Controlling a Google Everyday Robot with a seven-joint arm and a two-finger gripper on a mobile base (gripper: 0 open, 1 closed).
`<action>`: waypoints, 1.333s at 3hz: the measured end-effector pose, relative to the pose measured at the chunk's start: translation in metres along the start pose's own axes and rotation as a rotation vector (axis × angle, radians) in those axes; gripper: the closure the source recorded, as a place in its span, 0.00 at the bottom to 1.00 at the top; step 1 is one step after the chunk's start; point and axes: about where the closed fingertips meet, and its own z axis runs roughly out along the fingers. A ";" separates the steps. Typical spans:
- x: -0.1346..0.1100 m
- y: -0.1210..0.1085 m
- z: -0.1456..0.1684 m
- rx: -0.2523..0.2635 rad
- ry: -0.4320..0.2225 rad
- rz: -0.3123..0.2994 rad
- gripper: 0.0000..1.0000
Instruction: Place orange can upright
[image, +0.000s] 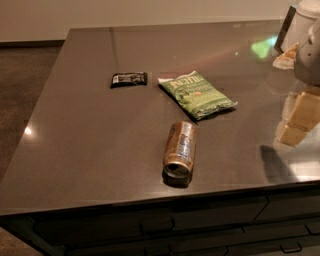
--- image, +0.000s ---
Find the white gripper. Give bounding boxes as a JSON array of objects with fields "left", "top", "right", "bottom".
[{"left": 273, "top": 19, "right": 320, "bottom": 147}]

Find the black snack bar wrapper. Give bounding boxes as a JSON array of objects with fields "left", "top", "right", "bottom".
[{"left": 110, "top": 72, "right": 148, "bottom": 88}]

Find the orange drink can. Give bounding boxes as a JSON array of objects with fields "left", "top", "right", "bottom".
[{"left": 163, "top": 121, "right": 196, "bottom": 178}]

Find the black drawer handle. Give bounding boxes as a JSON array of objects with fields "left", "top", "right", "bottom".
[{"left": 280, "top": 242, "right": 302, "bottom": 254}]

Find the green chip bag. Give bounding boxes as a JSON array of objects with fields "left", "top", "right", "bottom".
[{"left": 158, "top": 71, "right": 237, "bottom": 120}]

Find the dark drawer cabinet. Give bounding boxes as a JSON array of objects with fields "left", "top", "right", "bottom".
[{"left": 1, "top": 187, "right": 320, "bottom": 256}]

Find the black flat panel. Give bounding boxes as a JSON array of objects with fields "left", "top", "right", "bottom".
[{"left": 274, "top": 6, "right": 296, "bottom": 54}]

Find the white robot base cylinder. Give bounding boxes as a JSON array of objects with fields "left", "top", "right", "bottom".
[{"left": 284, "top": 0, "right": 320, "bottom": 52}]

